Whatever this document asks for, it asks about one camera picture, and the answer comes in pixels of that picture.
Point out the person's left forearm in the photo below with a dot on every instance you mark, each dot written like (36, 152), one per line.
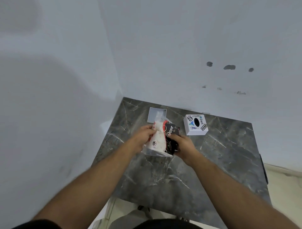
(94, 184)

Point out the black shorts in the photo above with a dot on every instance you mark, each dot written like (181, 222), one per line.
(162, 225)

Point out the person's right forearm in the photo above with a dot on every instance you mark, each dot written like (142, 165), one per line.
(231, 193)

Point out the black patterned packet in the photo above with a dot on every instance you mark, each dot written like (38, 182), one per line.
(171, 128)

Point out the person's left hand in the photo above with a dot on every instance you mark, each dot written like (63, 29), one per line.
(139, 139)

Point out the white box with stickers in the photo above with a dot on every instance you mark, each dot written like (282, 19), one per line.
(195, 125)

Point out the grey box lid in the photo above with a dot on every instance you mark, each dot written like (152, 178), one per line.
(155, 114)

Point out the person's right hand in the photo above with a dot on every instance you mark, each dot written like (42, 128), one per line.
(186, 148)

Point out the person's right thumb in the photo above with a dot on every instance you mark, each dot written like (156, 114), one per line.
(172, 136)

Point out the person's left fingers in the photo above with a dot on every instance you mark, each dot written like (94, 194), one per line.
(149, 129)

